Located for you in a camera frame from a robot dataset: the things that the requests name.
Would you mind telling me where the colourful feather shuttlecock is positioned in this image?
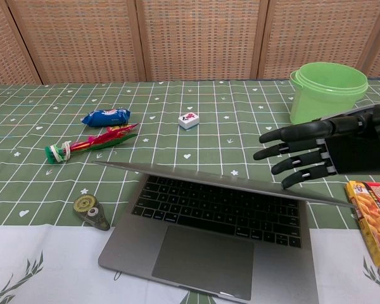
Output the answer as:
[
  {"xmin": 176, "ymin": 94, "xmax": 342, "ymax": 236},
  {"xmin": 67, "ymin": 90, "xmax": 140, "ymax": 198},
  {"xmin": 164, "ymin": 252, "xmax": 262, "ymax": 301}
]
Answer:
[{"xmin": 44, "ymin": 123, "xmax": 139, "ymax": 164}]

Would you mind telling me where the yellow curry box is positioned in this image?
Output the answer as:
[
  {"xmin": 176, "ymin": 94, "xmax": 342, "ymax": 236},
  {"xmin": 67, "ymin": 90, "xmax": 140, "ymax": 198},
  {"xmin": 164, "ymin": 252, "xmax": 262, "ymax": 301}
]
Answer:
[{"xmin": 345, "ymin": 180, "xmax": 380, "ymax": 269}]

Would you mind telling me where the blue snack packet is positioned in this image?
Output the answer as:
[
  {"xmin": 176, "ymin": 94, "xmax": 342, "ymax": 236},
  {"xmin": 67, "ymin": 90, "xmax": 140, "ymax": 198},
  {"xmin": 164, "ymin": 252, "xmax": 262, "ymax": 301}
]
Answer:
[{"xmin": 81, "ymin": 108, "xmax": 132, "ymax": 129}]

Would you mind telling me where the silver laptop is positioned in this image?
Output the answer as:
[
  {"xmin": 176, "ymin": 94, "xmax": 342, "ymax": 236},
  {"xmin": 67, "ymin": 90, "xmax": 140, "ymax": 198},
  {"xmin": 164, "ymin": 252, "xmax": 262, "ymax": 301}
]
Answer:
[{"xmin": 91, "ymin": 160, "xmax": 357, "ymax": 301}]

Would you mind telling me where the bamboo folding screen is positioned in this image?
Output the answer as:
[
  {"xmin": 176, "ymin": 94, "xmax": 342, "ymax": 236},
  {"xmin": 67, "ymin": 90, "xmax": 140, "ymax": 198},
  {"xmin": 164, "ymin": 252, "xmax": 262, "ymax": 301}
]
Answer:
[{"xmin": 0, "ymin": 0, "xmax": 380, "ymax": 86}]

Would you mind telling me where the green checked tablecloth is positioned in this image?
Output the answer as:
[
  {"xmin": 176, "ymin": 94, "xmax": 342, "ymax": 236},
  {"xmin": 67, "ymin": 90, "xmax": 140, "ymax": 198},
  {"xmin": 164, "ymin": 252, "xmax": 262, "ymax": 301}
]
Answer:
[{"xmin": 0, "ymin": 77, "xmax": 380, "ymax": 304}]

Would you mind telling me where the black and silver right hand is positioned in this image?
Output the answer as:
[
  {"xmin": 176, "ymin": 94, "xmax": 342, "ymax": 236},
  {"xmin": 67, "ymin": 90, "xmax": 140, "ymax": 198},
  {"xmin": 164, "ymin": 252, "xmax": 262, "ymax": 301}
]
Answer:
[{"xmin": 253, "ymin": 103, "xmax": 380, "ymax": 191}]

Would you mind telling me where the white mahjong tile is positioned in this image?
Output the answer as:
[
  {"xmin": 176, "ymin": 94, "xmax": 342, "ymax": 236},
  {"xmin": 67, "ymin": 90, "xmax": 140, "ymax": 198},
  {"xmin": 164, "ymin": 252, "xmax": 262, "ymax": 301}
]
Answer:
[{"xmin": 178, "ymin": 111, "xmax": 200, "ymax": 130}]

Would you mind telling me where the green plastic bucket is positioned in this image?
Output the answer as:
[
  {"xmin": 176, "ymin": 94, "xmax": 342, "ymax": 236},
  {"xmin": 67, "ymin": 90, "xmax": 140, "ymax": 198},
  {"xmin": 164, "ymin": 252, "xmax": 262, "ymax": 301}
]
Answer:
[{"xmin": 288, "ymin": 62, "xmax": 369, "ymax": 125}]

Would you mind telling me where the olive correction tape dispenser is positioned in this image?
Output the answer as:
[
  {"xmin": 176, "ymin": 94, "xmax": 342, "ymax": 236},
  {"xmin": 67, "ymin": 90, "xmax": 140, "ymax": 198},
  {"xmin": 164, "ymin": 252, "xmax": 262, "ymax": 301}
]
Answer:
[{"xmin": 73, "ymin": 194, "xmax": 111, "ymax": 231}]

